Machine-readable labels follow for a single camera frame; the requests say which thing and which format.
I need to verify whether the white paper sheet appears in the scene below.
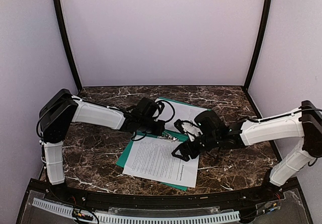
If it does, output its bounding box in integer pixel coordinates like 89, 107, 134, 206
155, 97, 208, 132

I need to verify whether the printed paper sheet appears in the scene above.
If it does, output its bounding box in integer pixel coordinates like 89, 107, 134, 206
123, 137, 199, 188

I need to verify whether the green plastic folder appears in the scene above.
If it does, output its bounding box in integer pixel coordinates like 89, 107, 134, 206
115, 97, 212, 191

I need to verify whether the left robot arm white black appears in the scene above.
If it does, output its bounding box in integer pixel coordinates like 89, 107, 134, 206
36, 89, 166, 185

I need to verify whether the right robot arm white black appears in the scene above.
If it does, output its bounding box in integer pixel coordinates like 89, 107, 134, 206
172, 101, 321, 189

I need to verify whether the metal centre spring clip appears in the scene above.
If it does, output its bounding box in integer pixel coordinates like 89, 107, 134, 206
160, 132, 182, 142

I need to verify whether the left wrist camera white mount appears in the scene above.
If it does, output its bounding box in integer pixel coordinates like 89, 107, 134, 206
136, 97, 165, 119

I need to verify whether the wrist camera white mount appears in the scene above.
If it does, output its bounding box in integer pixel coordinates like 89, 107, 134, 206
136, 97, 165, 119
174, 110, 224, 140

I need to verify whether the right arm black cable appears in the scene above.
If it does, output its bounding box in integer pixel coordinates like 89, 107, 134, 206
206, 151, 222, 162

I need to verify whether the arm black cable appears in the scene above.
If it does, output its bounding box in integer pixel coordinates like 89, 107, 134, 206
130, 100, 176, 142
206, 151, 222, 162

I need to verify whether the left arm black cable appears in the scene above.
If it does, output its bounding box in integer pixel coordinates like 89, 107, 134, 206
130, 100, 176, 142

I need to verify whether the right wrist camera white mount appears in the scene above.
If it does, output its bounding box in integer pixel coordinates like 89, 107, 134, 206
174, 110, 224, 140

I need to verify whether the white slotted cable duct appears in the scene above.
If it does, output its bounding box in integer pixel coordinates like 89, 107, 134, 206
32, 198, 240, 223

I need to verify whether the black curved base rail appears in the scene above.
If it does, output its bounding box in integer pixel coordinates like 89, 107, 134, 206
18, 177, 300, 218

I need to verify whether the right black frame post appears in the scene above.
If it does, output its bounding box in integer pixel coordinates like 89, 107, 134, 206
244, 0, 271, 91

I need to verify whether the black frame post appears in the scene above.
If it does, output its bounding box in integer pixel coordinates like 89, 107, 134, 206
53, 0, 83, 92
244, 0, 271, 91

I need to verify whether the left black frame post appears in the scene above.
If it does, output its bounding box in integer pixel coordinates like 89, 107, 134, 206
53, 0, 83, 92

